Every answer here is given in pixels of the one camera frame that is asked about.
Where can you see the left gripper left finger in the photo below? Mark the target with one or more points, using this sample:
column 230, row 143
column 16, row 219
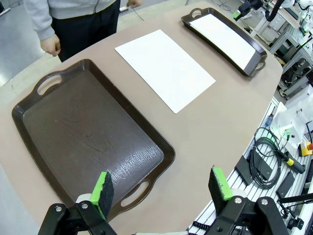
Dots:
column 104, row 193

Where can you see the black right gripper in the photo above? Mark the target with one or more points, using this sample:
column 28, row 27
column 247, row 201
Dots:
column 250, row 5

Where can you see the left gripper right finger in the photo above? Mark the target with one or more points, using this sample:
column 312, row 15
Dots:
column 220, row 188

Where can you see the white A4 paper sheet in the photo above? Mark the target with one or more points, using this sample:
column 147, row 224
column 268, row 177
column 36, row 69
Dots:
column 225, row 36
column 163, row 68

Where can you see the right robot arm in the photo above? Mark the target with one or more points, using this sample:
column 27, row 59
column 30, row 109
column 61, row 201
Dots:
column 305, row 3

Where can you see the person's right forearm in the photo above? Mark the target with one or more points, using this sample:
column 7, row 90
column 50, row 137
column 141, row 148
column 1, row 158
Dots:
column 39, row 22

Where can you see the person's left hand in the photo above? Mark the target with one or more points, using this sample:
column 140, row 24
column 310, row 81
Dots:
column 134, row 2

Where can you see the person's right hand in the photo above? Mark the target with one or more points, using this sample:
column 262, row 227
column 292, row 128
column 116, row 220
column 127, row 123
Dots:
column 50, row 45

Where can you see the aluminium slotted rig base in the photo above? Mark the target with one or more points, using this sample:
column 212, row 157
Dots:
column 244, row 195

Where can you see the large black plate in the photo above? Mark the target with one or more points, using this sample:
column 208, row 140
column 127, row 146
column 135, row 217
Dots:
column 242, row 169

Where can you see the brown tray holding papers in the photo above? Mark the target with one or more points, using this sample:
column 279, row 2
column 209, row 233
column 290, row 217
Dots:
column 254, row 61

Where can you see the empty brown plastic tray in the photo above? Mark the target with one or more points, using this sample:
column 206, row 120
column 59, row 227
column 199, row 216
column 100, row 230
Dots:
column 85, row 134

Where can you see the small black plate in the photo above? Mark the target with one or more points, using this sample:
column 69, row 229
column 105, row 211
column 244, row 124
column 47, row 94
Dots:
column 284, row 186

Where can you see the yellow emergency stop box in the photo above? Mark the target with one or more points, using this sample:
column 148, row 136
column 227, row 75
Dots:
column 304, row 148

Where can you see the white plastic cover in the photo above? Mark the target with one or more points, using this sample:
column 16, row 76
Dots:
column 293, row 117

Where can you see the person in grey hoodie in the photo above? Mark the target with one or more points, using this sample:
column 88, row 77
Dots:
column 80, row 31

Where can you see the black metal bracket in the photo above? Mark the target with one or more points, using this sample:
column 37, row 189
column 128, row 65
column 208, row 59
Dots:
column 293, row 199

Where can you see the metal frame shelf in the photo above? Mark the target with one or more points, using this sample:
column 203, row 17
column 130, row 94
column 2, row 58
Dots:
column 293, row 80

